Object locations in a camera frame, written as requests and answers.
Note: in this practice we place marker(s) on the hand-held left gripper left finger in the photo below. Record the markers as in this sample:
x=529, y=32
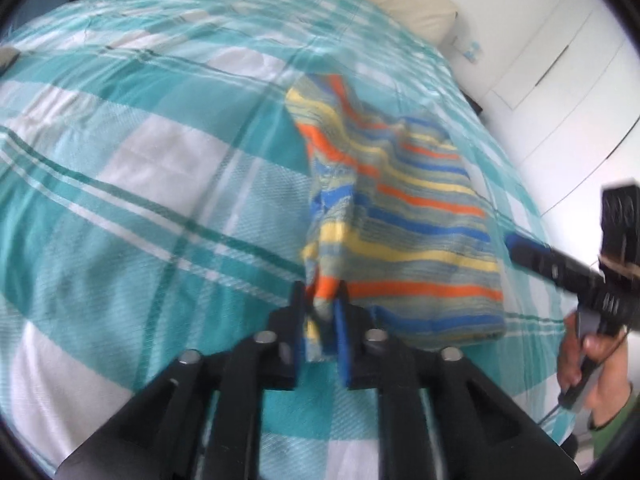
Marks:
x=298, y=332

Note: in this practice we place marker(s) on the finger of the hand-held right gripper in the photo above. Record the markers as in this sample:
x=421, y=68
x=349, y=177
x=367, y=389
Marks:
x=527, y=255

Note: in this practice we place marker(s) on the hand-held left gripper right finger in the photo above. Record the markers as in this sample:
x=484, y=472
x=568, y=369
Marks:
x=342, y=342

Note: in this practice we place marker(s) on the striped knit sweater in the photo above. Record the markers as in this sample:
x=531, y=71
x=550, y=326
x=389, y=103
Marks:
x=410, y=220

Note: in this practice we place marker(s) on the person's right forearm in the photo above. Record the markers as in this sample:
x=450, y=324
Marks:
x=620, y=410

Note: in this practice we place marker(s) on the person's right hand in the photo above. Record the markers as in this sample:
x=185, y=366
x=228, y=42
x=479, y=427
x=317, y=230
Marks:
x=612, y=360

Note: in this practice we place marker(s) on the white wardrobe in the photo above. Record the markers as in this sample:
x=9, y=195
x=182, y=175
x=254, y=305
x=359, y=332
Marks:
x=565, y=60

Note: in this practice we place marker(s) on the teal plaid blanket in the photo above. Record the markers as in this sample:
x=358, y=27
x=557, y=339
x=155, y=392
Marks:
x=150, y=160

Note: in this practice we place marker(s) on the cream pillow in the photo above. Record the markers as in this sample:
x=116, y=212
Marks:
x=410, y=5

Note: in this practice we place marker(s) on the wall socket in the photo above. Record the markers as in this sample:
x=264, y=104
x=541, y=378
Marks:
x=472, y=50

